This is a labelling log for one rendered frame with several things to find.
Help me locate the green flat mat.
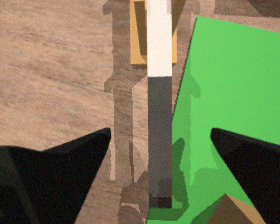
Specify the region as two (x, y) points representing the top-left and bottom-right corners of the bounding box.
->
(146, 16), (280, 224)

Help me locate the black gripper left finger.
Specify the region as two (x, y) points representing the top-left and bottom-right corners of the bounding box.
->
(0, 127), (111, 224)

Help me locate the tan cube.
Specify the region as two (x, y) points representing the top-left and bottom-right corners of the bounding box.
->
(206, 193), (266, 224)

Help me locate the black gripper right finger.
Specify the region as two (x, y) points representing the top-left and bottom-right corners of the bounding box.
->
(210, 128), (280, 224)

